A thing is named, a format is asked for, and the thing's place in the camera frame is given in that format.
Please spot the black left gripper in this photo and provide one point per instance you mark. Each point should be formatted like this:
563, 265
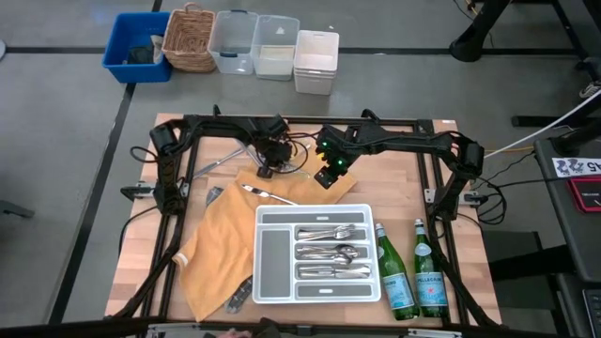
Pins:
276, 151

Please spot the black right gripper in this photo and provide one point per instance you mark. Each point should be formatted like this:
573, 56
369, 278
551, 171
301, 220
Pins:
340, 145

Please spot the silver table knife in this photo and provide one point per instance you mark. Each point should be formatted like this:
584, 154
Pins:
314, 273
263, 192
216, 163
338, 268
252, 154
361, 271

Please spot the orange cloth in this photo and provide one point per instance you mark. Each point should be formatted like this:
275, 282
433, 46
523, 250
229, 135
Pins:
220, 235

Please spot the white cutlery organizer tray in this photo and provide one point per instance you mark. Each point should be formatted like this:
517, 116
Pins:
274, 263

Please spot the green glass water bottle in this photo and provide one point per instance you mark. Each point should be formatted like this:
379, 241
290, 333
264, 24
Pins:
399, 286
429, 286

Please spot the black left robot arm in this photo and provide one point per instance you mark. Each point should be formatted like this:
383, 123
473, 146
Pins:
220, 124

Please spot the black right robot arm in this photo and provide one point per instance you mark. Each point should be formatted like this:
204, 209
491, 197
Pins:
469, 157

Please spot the dark grey flat utensil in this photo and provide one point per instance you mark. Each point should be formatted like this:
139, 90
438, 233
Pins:
213, 195

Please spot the dark patterned flat utensil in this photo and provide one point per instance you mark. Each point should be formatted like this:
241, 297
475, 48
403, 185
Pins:
239, 296

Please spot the clear plastic bin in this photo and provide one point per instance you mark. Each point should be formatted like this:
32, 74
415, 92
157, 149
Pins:
274, 42

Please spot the white plastic bin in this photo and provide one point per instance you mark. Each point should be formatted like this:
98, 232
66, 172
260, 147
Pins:
315, 47

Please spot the wicker basket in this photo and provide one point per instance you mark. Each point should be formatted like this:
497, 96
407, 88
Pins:
188, 37

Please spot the black bundle in bin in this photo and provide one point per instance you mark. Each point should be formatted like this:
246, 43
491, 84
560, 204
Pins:
140, 55

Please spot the black stand leg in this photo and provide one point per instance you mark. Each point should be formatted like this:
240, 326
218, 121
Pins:
469, 44
570, 23

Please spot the blue plastic bin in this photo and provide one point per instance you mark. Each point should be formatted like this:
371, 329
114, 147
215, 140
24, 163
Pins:
122, 28

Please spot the black floor foot bar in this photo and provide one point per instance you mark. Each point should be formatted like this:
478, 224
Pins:
530, 121

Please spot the black desk foot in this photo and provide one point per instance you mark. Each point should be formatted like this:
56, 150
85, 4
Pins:
526, 263

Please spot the black side desk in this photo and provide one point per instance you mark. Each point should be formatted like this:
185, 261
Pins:
563, 225

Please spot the white printed label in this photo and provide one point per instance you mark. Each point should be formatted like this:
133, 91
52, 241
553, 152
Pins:
570, 167

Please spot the red framed device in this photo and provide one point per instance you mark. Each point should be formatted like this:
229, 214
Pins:
582, 195

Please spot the person's shoe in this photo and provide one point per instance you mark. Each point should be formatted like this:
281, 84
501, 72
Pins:
591, 89

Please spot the black keyboard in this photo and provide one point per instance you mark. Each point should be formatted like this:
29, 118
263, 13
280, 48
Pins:
592, 314

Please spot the dark grey floor bracket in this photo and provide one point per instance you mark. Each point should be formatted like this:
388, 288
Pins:
16, 210

